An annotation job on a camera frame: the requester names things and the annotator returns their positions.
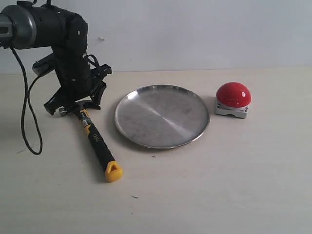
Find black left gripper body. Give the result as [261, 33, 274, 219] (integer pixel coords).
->
[52, 46, 112, 98]

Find yellow black claw hammer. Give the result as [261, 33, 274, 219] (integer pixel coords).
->
[59, 100, 123, 182]

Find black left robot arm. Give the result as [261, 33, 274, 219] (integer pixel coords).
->
[0, 0, 112, 115]

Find red dome button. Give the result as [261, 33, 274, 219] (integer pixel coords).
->
[214, 82, 252, 119]

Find round steel plate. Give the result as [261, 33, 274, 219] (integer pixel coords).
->
[114, 84, 211, 150]

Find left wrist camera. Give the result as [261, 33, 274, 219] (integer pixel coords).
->
[32, 54, 56, 77]

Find black cable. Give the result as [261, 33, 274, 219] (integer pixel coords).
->
[9, 46, 43, 155]

